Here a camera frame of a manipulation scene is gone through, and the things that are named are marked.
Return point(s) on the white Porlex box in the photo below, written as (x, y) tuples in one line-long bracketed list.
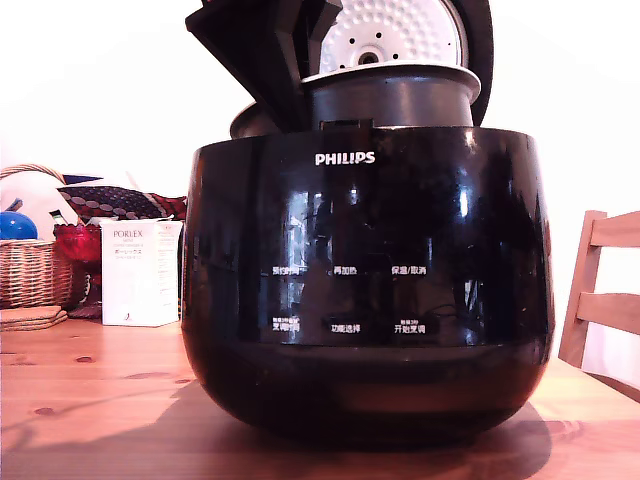
[(135, 275)]

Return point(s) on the blue ball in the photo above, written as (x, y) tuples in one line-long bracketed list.
[(17, 226)]

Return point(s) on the patterned fabric bundle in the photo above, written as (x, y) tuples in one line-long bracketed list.
[(120, 200)]

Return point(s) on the grey rice cooker pot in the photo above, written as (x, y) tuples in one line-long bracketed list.
[(400, 100)]

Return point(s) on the red glass bowl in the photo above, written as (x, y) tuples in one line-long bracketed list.
[(77, 245)]

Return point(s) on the woven wicker basket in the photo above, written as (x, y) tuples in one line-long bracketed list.
[(30, 275)]

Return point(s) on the black Philips rice cooker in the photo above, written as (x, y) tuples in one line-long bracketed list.
[(370, 280)]

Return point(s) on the black rice cooker lid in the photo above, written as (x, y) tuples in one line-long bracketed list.
[(400, 30)]

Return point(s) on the wooden chair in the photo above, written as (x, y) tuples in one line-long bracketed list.
[(600, 305)]

